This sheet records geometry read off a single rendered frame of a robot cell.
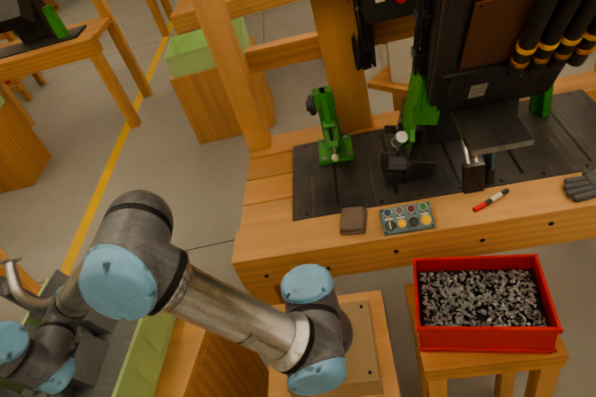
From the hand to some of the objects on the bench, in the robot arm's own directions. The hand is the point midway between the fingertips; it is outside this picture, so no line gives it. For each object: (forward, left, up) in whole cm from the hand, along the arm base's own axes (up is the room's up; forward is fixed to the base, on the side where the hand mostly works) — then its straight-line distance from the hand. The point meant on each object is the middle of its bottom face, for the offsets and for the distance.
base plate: (+72, -136, -22) cm, 156 cm away
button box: (+44, -115, -25) cm, 126 cm away
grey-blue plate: (+56, -144, -20) cm, 155 cm away
